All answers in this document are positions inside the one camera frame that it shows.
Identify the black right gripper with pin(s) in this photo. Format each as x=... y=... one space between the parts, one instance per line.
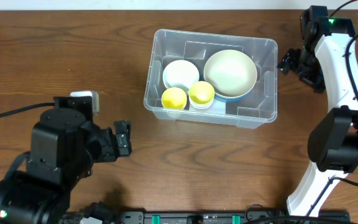
x=295 y=62

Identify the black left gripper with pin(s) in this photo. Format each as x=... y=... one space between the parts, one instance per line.
x=120 y=139

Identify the beige large bowl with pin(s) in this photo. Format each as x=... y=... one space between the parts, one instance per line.
x=230 y=67

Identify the yellow cup front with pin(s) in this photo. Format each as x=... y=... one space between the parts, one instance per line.
x=174 y=98

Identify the yellow cup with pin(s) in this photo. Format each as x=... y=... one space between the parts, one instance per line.
x=174 y=98
x=201 y=93

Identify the light blue cup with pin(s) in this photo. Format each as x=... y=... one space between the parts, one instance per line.
x=201 y=106

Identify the white small bowl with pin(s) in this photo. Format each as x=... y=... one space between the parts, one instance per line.
x=181 y=74

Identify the white cup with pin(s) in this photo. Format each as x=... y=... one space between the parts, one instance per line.
x=173 y=113

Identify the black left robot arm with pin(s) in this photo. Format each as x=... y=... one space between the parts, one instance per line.
x=65 y=144

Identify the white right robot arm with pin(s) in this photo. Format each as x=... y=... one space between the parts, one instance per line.
x=327 y=62

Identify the clear plastic storage bin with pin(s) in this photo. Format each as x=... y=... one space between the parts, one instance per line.
x=257 y=108

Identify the dark blue bowl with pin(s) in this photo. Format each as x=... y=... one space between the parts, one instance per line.
x=231 y=93

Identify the white label in bin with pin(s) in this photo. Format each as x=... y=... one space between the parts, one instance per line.
x=217 y=107

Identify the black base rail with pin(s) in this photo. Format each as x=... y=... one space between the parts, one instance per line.
x=255 y=215

